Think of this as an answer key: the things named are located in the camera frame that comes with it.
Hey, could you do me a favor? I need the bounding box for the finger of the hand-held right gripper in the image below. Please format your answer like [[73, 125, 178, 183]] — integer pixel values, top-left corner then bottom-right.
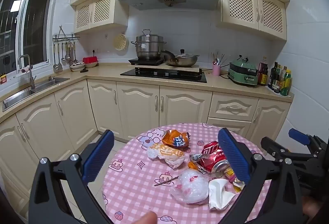
[[288, 128, 313, 149], [260, 137, 292, 161]]

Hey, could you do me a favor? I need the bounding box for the green electric grill pot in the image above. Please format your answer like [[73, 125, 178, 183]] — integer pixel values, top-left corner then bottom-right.
[[228, 57, 259, 86]]

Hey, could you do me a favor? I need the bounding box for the steel spatula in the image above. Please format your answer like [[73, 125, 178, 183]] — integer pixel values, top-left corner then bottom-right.
[[57, 43, 64, 72]]

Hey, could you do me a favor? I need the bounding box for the crushed red soda can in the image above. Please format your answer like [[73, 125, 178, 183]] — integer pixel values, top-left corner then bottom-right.
[[197, 141, 230, 174]]

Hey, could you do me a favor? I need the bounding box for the black glass gas hob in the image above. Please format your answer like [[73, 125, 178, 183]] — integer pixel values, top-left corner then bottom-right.
[[120, 68, 207, 83]]

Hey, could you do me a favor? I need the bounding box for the thin wooden skewer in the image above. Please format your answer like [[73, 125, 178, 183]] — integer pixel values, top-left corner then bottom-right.
[[154, 175, 179, 186]]

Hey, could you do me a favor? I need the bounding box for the clear plastic bag pink print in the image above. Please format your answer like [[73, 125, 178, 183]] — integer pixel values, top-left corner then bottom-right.
[[170, 169, 209, 204]]

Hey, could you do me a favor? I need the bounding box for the black induction cooker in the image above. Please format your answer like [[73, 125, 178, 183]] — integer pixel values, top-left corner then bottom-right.
[[128, 57, 165, 66]]

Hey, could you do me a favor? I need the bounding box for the sliding kitchen window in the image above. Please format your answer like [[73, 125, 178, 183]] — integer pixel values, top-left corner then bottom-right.
[[0, 0, 58, 73]]

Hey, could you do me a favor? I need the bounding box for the cream cabinet drawer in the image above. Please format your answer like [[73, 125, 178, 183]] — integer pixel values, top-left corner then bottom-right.
[[208, 93, 259, 122]]

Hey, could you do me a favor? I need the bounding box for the dark glass oil bottle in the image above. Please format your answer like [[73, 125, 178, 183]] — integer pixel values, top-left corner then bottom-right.
[[269, 62, 278, 89]]

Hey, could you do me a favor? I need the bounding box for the crumpled silver foil wrapper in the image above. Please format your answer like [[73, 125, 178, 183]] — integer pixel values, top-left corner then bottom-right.
[[189, 153, 203, 170]]

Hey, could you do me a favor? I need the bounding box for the bundle of chopsticks and spoons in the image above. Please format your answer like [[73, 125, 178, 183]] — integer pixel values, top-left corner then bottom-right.
[[211, 52, 228, 66]]

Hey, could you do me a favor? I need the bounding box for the stainless steel sink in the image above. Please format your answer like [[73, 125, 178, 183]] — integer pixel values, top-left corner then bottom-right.
[[2, 76, 70, 112]]

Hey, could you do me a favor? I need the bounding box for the yellow plastic colander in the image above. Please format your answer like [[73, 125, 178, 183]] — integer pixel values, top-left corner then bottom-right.
[[114, 34, 128, 50]]

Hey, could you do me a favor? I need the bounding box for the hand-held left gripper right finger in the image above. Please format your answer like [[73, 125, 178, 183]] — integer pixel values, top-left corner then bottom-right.
[[218, 128, 304, 224]]

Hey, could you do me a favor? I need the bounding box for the crushed orange soda can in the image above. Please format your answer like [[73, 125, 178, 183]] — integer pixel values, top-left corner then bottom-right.
[[162, 129, 192, 149]]

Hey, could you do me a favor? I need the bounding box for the person's left hand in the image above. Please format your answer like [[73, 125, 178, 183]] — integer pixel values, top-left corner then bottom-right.
[[132, 211, 158, 224]]

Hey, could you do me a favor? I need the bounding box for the pink checked cartoon tablecloth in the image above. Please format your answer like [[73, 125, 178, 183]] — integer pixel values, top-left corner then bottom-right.
[[101, 122, 273, 224]]

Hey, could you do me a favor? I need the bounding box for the green bottle yellow label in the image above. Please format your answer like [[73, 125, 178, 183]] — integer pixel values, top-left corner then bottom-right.
[[281, 69, 292, 96]]

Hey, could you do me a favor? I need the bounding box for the person's right forearm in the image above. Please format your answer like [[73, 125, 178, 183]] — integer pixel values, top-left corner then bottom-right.
[[301, 195, 325, 217]]

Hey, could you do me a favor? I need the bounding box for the white tissue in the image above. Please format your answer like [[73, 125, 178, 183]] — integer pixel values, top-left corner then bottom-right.
[[208, 178, 236, 210]]

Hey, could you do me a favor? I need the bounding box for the dark soy sauce bottle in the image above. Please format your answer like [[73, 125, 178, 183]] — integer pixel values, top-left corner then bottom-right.
[[258, 57, 268, 86]]

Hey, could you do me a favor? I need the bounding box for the wall utensil rack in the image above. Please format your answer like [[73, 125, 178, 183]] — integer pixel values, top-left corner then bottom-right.
[[52, 33, 81, 42]]

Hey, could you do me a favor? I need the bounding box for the dark green glass bottle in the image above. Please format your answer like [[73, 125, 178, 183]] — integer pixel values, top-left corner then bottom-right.
[[274, 64, 281, 93]]

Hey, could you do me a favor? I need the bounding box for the cream lattice door wall cabinet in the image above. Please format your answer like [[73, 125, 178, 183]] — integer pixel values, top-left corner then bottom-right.
[[74, 0, 129, 33], [217, 0, 287, 41]]

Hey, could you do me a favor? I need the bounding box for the small orange candy wrapper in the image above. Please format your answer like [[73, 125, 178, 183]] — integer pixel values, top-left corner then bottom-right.
[[233, 179, 246, 192]]

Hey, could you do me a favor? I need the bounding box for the yellow and white food wrapper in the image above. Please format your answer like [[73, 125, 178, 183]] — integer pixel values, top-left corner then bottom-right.
[[146, 143, 186, 169]]

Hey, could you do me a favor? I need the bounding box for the steel kitchen faucet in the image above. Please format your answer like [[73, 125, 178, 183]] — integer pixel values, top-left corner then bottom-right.
[[17, 54, 36, 89]]

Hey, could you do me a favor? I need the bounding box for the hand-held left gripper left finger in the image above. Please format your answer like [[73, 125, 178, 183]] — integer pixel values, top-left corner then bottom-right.
[[28, 129, 115, 224]]

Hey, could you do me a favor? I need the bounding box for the steel wok with lid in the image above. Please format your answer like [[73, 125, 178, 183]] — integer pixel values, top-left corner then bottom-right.
[[161, 49, 200, 67]]

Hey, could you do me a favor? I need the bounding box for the stainless steel steamer pot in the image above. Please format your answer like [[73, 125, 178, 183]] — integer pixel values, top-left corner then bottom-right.
[[131, 29, 167, 60]]

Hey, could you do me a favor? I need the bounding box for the clear yellow cap bottle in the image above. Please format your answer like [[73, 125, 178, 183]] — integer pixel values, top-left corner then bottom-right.
[[279, 66, 287, 93]]

